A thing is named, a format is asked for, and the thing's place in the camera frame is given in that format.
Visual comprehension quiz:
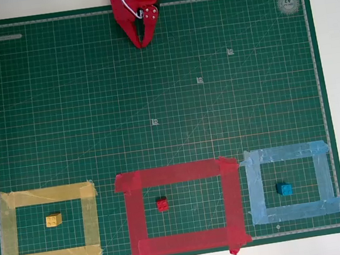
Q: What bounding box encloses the red lego brick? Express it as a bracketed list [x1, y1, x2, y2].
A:
[155, 196, 170, 213]

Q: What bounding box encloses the red tape square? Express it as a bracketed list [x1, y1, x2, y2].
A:
[112, 153, 255, 255]

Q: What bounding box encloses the yellow tape square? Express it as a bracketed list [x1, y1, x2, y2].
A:
[0, 178, 107, 255]

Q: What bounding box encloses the blue tape square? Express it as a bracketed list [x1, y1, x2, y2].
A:
[237, 138, 340, 227]

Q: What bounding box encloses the yellow lego brick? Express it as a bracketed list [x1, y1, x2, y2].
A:
[44, 212, 64, 229]

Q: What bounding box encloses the blue lego brick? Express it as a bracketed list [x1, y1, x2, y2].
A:
[275, 180, 294, 198]

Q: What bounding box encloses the green cutting mat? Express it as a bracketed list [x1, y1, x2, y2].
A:
[0, 0, 340, 255]

